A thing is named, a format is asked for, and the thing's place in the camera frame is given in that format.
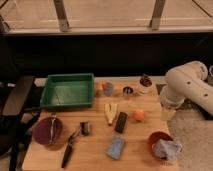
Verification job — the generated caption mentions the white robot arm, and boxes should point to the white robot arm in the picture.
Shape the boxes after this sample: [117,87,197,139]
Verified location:
[160,61,213,120]

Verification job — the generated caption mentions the red bowl right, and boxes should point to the red bowl right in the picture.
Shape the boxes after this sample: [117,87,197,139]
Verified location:
[148,131,172,156]

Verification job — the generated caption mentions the blue sponge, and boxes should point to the blue sponge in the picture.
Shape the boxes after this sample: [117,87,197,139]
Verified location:
[106,136,125,160]

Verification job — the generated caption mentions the black rectangular block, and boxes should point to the black rectangular block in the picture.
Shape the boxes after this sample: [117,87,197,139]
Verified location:
[114,112,128,133]

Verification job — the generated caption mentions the white cup with dark contents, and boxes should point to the white cup with dark contents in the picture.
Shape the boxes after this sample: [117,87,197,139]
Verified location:
[138,74,152,94]

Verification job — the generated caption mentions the grey crumpled cloth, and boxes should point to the grey crumpled cloth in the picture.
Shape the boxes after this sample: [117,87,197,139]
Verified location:
[152,139,182,161]

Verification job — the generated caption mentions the green plastic tray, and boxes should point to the green plastic tray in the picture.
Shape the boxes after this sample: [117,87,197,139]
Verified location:
[40,73,94,109]

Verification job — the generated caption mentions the black chair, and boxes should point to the black chair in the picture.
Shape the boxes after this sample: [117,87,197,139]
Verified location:
[0,76,40,171]

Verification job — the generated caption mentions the blue cup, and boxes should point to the blue cup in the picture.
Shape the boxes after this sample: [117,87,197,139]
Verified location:
[102,82,114,97]

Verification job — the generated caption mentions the orange ball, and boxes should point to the orange ball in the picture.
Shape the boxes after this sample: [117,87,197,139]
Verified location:
[132,109,145,122]

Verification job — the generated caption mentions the silver fork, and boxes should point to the silver fork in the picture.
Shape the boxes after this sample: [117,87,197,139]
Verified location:
[50,114,57,143]

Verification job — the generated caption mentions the dark red bowl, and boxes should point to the dark red bowl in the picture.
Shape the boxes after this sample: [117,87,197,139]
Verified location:
[33,117,63,145]

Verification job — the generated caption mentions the small orange object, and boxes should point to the small orange object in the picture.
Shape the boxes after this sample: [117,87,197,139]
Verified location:
[97,83,103,92]

